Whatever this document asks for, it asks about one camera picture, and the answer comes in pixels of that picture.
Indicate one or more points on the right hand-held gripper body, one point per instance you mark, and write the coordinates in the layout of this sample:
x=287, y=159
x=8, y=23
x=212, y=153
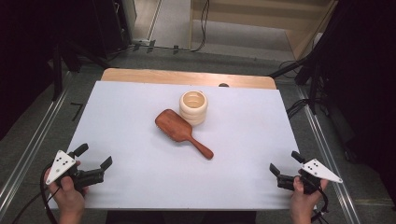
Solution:
x=320, y=171

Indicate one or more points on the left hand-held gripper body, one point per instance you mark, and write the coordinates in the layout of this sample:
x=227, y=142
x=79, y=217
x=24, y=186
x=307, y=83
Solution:
x=60, y=166

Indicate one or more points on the brown wooden spatula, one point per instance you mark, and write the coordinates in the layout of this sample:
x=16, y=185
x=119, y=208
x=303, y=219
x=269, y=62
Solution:
x=174, y=124

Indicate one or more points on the cream ribbed cup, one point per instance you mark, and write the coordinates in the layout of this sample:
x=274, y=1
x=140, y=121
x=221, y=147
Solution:
x=193, y=116

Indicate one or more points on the person's left hand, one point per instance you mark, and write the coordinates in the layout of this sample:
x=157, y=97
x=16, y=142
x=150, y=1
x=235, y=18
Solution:
x=68, y=199

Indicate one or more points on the person's right hand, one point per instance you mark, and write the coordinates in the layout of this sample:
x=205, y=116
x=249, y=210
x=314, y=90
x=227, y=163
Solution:
x=302, y=202

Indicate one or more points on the white table mat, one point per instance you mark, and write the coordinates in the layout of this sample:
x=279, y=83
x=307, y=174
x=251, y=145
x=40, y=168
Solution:
x=124, y=124

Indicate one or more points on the black metal stand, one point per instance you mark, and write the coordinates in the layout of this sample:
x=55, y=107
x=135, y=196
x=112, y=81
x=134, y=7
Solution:
x=57, y=74
x=314, y=84

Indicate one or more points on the person's dark clothing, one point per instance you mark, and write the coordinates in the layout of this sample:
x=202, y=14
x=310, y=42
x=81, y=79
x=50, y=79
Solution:
x=180, y=218

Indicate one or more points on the dark round table grommet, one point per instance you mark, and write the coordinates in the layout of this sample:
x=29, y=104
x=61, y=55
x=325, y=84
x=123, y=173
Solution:
x=223, y=85

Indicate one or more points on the light wooden table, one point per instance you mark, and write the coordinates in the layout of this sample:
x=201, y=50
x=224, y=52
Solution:
x=155, y=76

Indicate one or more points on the black curtain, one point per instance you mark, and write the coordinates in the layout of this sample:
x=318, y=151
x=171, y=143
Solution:
x=28, y=46
x=367, y=77

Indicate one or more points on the light wooden cabinet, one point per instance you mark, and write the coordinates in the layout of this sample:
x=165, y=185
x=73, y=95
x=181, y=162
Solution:
x=299, y=40

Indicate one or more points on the metal floor rail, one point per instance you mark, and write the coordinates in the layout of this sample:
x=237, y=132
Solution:
x=31, y=149
x=330, y=158

